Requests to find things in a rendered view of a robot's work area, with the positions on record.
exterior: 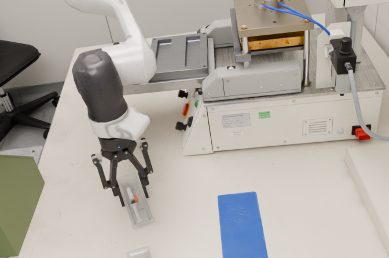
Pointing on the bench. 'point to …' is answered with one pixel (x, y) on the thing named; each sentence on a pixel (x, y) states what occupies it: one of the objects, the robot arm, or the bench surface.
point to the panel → (190, 114)
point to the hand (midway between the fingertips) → (131, 190)
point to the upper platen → (275, 43)
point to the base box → (283, 122)
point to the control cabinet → (348, 7)
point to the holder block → (180, 56)
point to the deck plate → (367, 78)
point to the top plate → (271, 9)
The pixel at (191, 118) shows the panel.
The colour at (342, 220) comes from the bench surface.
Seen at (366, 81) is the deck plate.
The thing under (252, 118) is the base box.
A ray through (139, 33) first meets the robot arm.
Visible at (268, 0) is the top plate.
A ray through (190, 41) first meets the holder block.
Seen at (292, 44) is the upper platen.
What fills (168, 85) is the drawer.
